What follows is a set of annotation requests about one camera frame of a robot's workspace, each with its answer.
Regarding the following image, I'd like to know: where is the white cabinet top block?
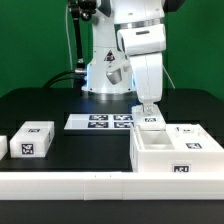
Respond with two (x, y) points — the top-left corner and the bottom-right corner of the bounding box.
(10, 121), (55, 158)

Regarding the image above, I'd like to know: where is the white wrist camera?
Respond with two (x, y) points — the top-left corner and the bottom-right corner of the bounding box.
(106, 62), (130, 85)

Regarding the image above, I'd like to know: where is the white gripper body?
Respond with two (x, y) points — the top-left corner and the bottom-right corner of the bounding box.
(129, 53), (163, 106)

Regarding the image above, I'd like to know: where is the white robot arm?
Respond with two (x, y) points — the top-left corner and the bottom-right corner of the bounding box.
(82, 0), (185, 114)

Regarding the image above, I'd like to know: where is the white L-shaped boundary rail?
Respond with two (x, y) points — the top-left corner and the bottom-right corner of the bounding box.
(0, 139), (224, 202)

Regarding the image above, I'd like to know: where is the white cabinet body box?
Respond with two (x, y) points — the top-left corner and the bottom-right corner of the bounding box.
(130, 124), (224, 173)

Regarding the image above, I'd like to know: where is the black cable bundle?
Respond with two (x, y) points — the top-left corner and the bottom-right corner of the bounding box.
(42, 69), (88, 89)

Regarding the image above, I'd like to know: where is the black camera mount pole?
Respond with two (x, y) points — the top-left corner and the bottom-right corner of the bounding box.
(68, 0), (97, 75)

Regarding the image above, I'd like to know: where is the white flat marker base plate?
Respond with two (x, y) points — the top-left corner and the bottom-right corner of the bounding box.
(64, 114), (133, 130)

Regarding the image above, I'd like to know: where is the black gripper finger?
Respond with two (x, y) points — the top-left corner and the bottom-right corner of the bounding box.
(143, 104), (154, 115)

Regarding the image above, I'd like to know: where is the white block at left edge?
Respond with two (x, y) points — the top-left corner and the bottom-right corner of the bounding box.
(0, 135), (7, 160)

